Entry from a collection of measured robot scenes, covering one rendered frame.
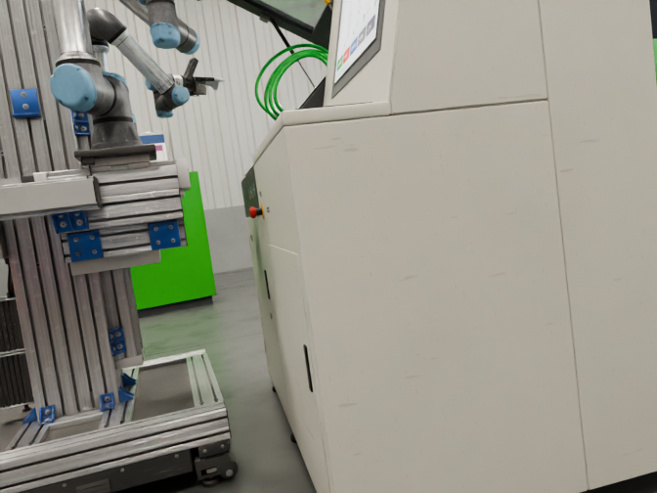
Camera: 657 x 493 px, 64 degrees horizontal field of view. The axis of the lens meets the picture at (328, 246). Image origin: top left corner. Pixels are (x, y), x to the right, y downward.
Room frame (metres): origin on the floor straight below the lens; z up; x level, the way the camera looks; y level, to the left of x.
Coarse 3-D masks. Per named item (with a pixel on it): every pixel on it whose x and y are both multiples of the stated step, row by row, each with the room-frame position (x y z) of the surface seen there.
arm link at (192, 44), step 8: (120, 0) 1.62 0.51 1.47; (128, 0) 1.60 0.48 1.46; (136, 0) 1.59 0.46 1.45; (128, 8) 1.62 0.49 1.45; (136, 8) 1.60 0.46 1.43; (144, 8) 1.59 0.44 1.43; (144, 16) 1.60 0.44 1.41; (192, 32) 1.59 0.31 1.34; (192, 40) 1.59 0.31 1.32; (176, 48) 1.59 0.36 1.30; (184, 48) 1.59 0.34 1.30; (192, 48) 1.62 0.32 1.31
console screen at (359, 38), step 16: (352, 0) 1.48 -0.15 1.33; (368, 0) 1.31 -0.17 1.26; (384, 0) 1.18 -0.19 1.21; (352, 16) 1.46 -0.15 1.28; (368, 16) 1.30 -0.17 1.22; (352, 32) 1.44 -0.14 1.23; (368, 32) 1.28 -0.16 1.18; (336, 48) 1.63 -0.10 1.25; (352, 48) 1.42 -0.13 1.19; (368, 48) 1.26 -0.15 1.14; (336, 64) 1.60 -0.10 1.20; (352, 64) 1.40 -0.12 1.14; (336, 80) 1.57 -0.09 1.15
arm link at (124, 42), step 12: (96, 12) 2.11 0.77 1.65; (108, 12) 2.14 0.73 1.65; (96, 24) 2.11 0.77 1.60; (108, 24) 2.11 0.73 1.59; (120, 24) 2.14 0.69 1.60; (96, 36) 2.15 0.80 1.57; (108, 36) 2.13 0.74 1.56; (120, 36) 2.13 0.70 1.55; (120, 48) 2.16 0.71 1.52; (132, 48) 2.17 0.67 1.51; (132, 60) 2.19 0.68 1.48; (144, 60) 2.20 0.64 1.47; (144, 72) 2.22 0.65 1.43; (156, 72) 2.23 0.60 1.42; (156, 84) 2.25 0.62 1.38; (168, 84) 2.26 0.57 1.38; (168, 96) 2.27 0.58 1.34; (180, 96) 2.27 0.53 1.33; (168, 108) 2.34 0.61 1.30
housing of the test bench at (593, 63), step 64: (576, 0) 1.17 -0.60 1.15; (640, 0) 1.20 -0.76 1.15; (576, 64) 1.17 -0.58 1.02; (640, 64) 1.20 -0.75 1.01; (576, 128) 1.16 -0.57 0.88; (640, 128) 1.20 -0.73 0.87; (576, 192) 1.16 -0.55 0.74; (640, 192) 1.19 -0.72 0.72; (576, 256) 1.16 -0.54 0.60; (640, 256) 1.19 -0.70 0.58; (576, 320) 1.15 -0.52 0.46; (640, 320) 1.19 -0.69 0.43; (640, 384) 1.18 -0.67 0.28; (640, 448) 1.18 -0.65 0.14
